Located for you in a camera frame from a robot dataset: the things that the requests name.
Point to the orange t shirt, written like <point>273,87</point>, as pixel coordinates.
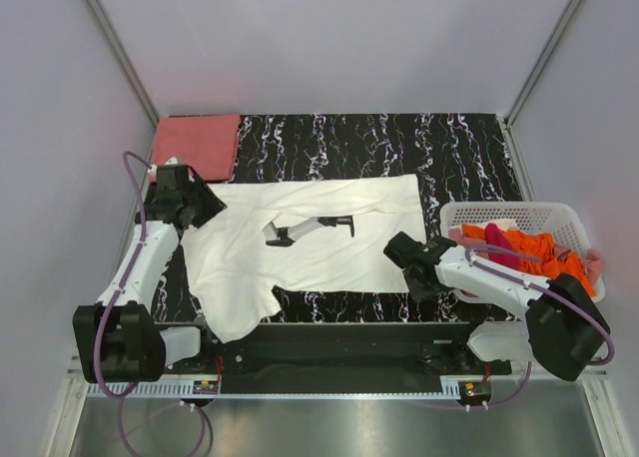
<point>476,235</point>

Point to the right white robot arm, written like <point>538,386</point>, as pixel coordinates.
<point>557,323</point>

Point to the pink t shirt in basket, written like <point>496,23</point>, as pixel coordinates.
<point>458,235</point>

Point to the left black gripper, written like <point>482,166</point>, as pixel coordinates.
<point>214,206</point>

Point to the white plastic laundry basket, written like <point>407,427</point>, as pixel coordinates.
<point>558,219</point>

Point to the white t shirt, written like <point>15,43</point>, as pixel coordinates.
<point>324,236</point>

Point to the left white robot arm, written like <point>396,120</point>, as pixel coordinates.
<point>118,341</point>

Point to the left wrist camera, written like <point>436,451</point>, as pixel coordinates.
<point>152,171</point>

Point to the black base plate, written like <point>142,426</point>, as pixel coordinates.
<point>325,359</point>

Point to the folded pink t shirt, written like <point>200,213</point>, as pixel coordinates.
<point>207,143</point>

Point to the magenta t shirt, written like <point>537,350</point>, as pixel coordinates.
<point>495,236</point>

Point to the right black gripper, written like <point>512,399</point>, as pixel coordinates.
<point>419,293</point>

